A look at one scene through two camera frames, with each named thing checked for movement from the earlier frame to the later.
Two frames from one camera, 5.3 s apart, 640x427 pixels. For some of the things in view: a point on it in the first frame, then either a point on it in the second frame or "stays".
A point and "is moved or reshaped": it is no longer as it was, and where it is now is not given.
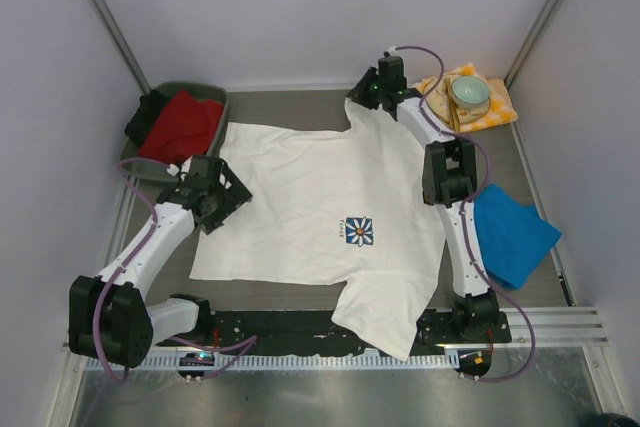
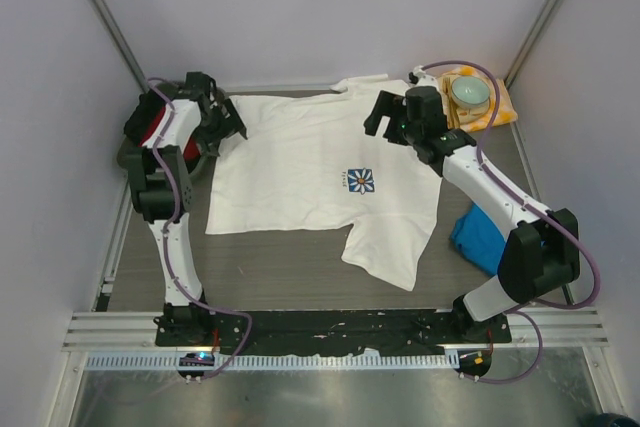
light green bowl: (469, 92) stays
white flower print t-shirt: (319, 207) is moved or reshaped
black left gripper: (235, 195) -> (228, 128)
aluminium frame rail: (556, 327) stays
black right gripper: (358, 92) -> (388, 104)
